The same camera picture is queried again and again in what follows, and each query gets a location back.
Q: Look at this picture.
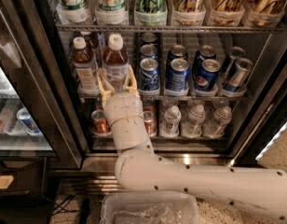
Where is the clear water bottle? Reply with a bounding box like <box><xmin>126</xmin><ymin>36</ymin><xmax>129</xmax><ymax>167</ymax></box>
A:
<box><xmin>203</xmin><ymin>105</ymin><xmax>232</xmax><ymax>139</ymax></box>
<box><xmin>182</xmin><ymin>105</ymin><xmax>206</xmax><ymax>138</ymax></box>
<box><xmin>160</xmin><ymin>105</ymin><xmax>182</xmax><ymax>137</ymax></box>

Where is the glass fridge door left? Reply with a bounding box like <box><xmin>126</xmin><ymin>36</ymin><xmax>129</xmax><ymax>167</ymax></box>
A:
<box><xmin>0</xmin><ymin>0</ymin><xmax>87</xmax><ymax>169</ymax></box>

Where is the clear water bottle middle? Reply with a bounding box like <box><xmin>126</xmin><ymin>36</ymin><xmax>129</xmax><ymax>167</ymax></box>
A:
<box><xmin>182</xmin><ymin>105</ymin><xmax>206</xmax><ymax>138</ymax></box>

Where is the wire shelf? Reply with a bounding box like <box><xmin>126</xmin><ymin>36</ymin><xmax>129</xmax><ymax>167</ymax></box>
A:
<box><xmin>56</xmin><ymin>23</ymin><xmax>287</xmax><ymax>34</ymax></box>
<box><xmin>79</xmin><ymin>94</ymin><xmax>248</xmax><ymax>101</ymax></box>

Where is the orange soda can front right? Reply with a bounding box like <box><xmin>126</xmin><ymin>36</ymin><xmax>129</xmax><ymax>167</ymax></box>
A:
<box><xmin>143</xmin><ymin>111</ymin><xmax>157</xmax><ymax>136</ymax></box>

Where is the upper wire shelf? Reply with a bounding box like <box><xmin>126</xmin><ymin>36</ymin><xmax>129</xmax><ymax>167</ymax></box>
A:
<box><xmin>56</xmin><ymin>23</ymin><xmax>287</xmax><ymax>34</ymax></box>

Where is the clear water bottle left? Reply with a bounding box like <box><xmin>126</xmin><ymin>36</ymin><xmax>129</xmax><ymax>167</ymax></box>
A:
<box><xmin>160</xmin><ymin>105</ymin><xmax>182</xmax><ymax>137</ymax></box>

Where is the brown tea bottle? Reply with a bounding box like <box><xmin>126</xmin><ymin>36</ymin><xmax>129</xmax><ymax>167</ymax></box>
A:
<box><xmin>102</xmin><ymin>34</ymin><xmax>129</xmax><ymax>91</ymax></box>
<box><xmin>81</xmin><ymin>32</ymin><xmax>101</xmax><ymax>66</ymax></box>
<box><xmin>72</xmin><ymin>36</ymin><xmax>100</xmax><ymax>95</ymax></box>

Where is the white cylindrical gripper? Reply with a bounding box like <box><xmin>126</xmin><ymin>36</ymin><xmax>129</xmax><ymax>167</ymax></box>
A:
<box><xmin>97</xmin><ymin>66</ymin><xmax>150</xmax><ymax>150</ymax></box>

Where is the middle wire shelf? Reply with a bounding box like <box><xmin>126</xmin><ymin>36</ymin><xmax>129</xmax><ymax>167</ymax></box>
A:
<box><xmin>79</xmin><ymin>94</ymin><xmax>248</xmax><ymax>101</ymax></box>

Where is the open fridge door right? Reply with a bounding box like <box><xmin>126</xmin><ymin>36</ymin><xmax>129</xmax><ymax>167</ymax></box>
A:
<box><xmin>230</xmin><ymin>61</ymin><xmax>287</xmax><ymax>167</ymax></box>

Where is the green tall can top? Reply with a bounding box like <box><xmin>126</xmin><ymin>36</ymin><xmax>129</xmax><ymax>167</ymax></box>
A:
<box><xmin>135</xmin><ymin>0</ymin><xmax>167</xmax><ymax>25</ymax></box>

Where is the orange soda can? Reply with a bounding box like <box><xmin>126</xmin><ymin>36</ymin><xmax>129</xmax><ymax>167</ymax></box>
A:
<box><xmin>95</xmin><ymin>98</ymin><xmax>103</xmax><ymax>110</ymax></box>
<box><xmin>143</xmin><ymin>111</ymin><xmax>157</xmax><ymax>136</ymax></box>
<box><xmin>91</xmin><ymin>110</ymin><xmax>111</xmax><ymax>135</ymax></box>
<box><xmin>143</xmin><ymin>100</ymin><xmax>156</xmax><ymax>113</ymax></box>

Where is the can behind left glass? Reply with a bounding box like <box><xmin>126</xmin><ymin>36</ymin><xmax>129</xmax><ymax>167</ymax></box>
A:
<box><xmin>17</xmin><ymin>107</ymin><xmax>40</xmax><ymax>134</ymax></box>

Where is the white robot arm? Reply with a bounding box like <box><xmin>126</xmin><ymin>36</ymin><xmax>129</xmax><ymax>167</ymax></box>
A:
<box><xmin>97</xmin><ymin>67</ymin><xmax>287</xmax><ymax>223</ymax></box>

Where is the white tall can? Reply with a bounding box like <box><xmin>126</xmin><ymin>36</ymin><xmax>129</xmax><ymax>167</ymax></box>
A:
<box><xmin>98</xmin><ymin>0</ymin><xmax>126</xmax><ymax>24</ymax></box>
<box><xmin>59</xmin><ymin>0</ymin><xmax>89</xmax><ymax>23</ymax></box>

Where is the orange soda can back right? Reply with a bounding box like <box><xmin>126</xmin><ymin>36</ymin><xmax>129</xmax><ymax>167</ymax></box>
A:
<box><xmin>143</xmin><ymin>100</ymin><xmax>156</xmax><ymax>113</ymax></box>

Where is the clear plastic bin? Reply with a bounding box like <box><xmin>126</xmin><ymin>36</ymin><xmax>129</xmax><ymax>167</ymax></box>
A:
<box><xmin>100</xmin><ymin>191</ymin><xmax>199</xmax><ymax>224</ymax></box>

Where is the orange soda can back left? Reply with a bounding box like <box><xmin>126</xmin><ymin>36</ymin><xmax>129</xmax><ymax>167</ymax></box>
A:
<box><xmin>95</xmin><ymin>98</ymin><xmax>103</xmax><ymax>110</ymax></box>

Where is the black cable on floor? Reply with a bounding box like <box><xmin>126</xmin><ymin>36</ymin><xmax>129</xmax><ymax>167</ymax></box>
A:
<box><xmin>51</xmin><ymin>194</ymin><xmax>91</xmax><ymax>224</ymax></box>

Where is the orange soda can front left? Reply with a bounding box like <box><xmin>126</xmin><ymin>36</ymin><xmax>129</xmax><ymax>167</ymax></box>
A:
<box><xmin>91</xmin><ymin>110</ymin><xmax>111</xmax><ymax>135</ymax></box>

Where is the clear water bottle right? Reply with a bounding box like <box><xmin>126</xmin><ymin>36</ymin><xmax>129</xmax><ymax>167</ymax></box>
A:
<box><xmin>203</xmin><ymin>105</ymin><xmax>232</xmax><ymax>139</ymax></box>

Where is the gold tall can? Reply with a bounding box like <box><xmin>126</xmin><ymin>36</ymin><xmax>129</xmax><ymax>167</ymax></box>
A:
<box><xmin>242</xmin><ymin>0</ymin><xmax>287</xmax><ymax>27</ymax></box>
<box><xmin>172</xmin><ymin>0</ymin><xmax>204</xmax><ymax>25</ymax></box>
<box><xmin>208</xmin><ymin>0</ymin><xmax>244</xmax><ymax>26</ymax></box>

